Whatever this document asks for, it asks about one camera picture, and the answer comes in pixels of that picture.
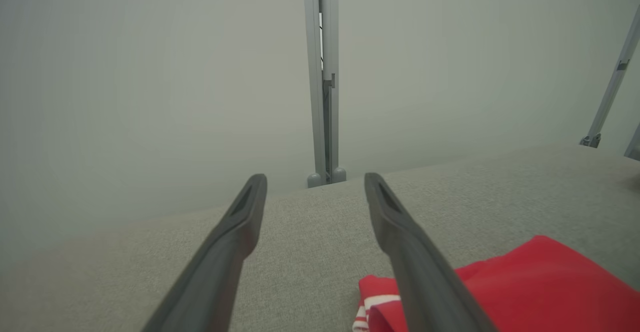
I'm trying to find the grey corner post with foot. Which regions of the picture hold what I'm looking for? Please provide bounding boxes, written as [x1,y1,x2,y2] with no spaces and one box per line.
[580,5,640,148]

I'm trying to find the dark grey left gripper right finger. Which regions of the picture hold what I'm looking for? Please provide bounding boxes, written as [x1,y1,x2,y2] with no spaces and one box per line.
[364,172,498,332]

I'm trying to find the short grey frame bar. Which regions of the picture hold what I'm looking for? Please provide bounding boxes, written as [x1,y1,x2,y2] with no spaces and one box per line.
[624,122,640,161]

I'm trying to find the red jersey with white sleeves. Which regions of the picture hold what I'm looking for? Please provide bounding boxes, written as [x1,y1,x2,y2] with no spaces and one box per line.
[352,235,640,332]

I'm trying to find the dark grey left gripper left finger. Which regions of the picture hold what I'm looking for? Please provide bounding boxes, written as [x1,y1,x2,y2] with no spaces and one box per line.
[142,174,268,332]

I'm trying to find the grey double metal partition post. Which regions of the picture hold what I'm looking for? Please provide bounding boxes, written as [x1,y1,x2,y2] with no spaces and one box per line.
[302,0,347,189]

